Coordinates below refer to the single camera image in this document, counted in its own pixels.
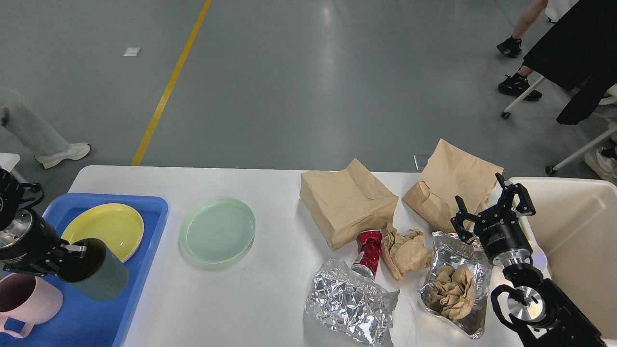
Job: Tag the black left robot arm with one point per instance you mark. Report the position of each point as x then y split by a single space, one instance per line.
15 195

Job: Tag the white sneaker at right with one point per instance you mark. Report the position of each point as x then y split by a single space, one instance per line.
604 162

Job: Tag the yellow plate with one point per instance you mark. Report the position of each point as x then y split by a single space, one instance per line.
118 225

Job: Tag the right brown paper bag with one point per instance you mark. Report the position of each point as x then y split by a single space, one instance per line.
451 172

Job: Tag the mint green plate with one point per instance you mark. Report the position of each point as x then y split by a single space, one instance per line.
217 230

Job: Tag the crushed red can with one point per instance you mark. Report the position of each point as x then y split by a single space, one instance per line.
366 262

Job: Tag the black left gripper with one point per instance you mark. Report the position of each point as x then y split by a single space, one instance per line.
30 246

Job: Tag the left brown paper bag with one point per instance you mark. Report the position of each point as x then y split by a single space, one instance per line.
347 202

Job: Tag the dark teal mug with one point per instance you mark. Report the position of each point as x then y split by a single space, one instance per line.
100 276

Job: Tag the crumpled foil sheet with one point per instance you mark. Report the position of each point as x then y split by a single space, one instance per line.
349 303

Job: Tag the person with black shoes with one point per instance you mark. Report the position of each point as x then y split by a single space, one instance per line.
516 84

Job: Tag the person in grey trousers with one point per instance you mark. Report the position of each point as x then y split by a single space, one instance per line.
49 147

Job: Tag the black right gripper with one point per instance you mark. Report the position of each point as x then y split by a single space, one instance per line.
498 228

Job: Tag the black jacket on chair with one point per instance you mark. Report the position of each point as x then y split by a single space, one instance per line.
579 50

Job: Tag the beige plastic bin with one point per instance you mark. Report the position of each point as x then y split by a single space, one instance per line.
576 227

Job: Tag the foil bag with paper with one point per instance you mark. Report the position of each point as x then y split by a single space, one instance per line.
457 284

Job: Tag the white rolling chair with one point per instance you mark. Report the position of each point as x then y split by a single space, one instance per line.
562 147

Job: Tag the blue plastic tray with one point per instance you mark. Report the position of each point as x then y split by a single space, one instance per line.
82 322

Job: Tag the crumpled brown paper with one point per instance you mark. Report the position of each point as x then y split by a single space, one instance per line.
402 253

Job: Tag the white paper cup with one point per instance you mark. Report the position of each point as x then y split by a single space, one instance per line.
538 257

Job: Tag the white table at left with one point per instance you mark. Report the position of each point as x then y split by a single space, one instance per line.
8 161

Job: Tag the brown paper bag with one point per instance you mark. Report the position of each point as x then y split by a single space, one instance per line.
347 202
451 172

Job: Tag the pink mug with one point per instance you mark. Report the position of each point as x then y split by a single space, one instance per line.
28 299

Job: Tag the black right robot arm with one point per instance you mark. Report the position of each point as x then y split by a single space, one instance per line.
532 306

